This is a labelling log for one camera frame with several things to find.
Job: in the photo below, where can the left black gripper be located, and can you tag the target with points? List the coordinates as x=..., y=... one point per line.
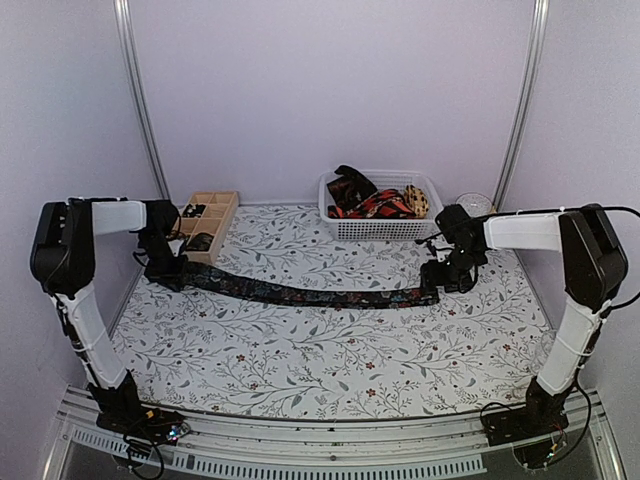
x=172, y=278

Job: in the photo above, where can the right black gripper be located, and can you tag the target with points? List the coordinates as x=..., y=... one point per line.
x=432, y=277

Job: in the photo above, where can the dark floral tie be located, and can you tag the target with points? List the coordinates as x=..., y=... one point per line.
x=212, y=279

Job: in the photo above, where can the white plastic basket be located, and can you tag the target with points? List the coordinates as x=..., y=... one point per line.
x=382, y=229

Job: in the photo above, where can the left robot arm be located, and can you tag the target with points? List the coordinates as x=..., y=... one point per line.
x=63, y=263

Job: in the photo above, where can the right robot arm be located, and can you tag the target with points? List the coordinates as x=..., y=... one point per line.
x=593, y=267

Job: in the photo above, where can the rolled dark tie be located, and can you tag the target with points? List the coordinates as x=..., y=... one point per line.
x=201, y=242

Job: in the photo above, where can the rolled tie with white dots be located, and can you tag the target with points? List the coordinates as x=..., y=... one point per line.
x=193, y=210

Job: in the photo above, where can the wooden compartment box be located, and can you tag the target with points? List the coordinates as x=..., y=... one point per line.
x=217, y=219

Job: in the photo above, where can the ceramic bowl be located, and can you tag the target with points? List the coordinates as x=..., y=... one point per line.
x=475, y=204

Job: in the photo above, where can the yellow spotted tie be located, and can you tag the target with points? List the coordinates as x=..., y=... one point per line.
x=417, y=201

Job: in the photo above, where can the floral tablecloth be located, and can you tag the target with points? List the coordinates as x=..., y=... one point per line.
x=199, y=350

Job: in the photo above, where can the red black tie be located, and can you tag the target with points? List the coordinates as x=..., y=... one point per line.
x=386, y=204

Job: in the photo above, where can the dark patterned tie in basket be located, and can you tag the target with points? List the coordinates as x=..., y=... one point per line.
x=350, y=188

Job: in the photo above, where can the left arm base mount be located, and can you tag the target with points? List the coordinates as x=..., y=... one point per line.
x=121, y=411

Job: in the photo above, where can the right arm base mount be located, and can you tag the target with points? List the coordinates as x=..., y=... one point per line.
x=541, y=414

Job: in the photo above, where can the front aluminium rail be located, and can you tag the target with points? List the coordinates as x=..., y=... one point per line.
x=440, y=447

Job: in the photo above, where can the right aluminium frame post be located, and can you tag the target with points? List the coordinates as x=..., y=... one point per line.
x=533, y=57

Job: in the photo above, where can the aluminium frame post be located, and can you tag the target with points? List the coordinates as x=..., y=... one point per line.
x=533, y=57
x=125, y=30

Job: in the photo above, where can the left aluminium frame post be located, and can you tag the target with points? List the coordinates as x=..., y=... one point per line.
x=125, y=30

